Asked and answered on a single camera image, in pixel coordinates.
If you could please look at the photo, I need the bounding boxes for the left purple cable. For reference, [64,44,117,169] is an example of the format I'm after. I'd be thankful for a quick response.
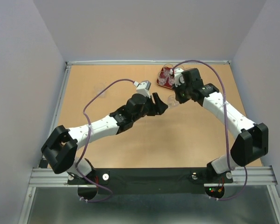
[76,78,140,203]

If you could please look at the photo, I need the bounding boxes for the red tray gold emblem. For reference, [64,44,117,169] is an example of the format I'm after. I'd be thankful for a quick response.
[156,66,175,89]

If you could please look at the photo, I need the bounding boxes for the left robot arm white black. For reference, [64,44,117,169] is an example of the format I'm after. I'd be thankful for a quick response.
[41,93,168,184]

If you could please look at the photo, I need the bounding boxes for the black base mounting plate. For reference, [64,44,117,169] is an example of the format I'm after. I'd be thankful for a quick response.
[67,167,234,199]

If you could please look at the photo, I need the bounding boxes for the aluminium table frame rail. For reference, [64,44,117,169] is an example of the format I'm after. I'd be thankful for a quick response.
[18,60,280,224]

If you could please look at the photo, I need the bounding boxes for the clear shot glass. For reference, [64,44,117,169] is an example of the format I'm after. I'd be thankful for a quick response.
[168,76,175,86]
[157,71,168,86]
[167,95,179,108]
[94,83,106,98]
[163,63,173,76]

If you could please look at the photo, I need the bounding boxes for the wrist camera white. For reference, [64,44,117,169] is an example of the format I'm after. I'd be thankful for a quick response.
[133,80,151,98]
[170,68,184,87]

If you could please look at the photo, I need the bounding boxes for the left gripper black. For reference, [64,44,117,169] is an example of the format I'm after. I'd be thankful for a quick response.
[132,93,168,122]

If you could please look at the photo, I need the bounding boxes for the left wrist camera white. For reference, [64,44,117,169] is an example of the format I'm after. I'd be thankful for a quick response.
[133,80,151,98]

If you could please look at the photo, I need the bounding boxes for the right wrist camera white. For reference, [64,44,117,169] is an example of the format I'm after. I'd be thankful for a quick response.
[170,68,184,87]

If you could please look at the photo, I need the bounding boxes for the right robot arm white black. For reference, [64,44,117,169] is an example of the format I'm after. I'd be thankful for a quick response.
[170,68,268,182]

